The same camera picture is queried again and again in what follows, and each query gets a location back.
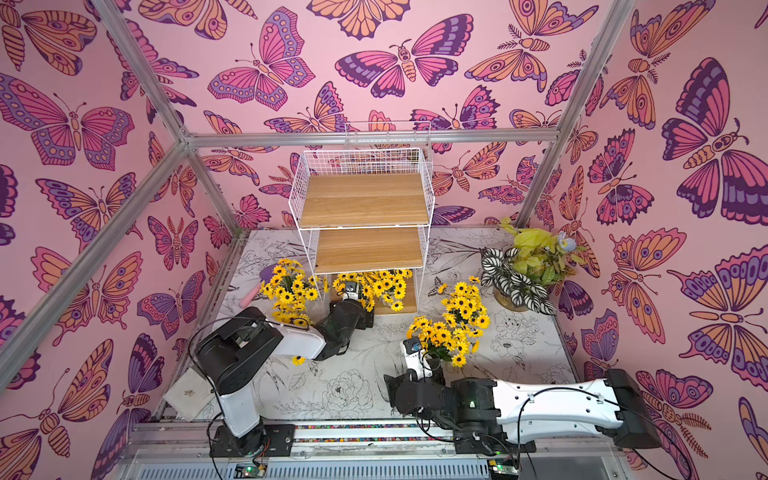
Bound sunflower pot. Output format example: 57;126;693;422
261;259;329;310
371;269;414;313
406;313;488;369
332;272;376;313
436;276;491;338
270;310;317;366

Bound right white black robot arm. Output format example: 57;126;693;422
384;369;662;449

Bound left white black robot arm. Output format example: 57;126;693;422
192;299;374;440

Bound green striped leafy plant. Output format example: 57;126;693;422
480;218;585;316

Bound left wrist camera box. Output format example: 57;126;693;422
339;281;363;301

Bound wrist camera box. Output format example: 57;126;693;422
401;337;432;381
339;281;363;301

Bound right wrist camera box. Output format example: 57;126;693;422
401;337;432;381

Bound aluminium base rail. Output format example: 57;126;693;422
116;416;625;480

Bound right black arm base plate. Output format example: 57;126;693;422
452;422;537;456

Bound white wire wooden shelf rack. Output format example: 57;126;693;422
288;147;435;313

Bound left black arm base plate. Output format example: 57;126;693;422
210;424;296;458

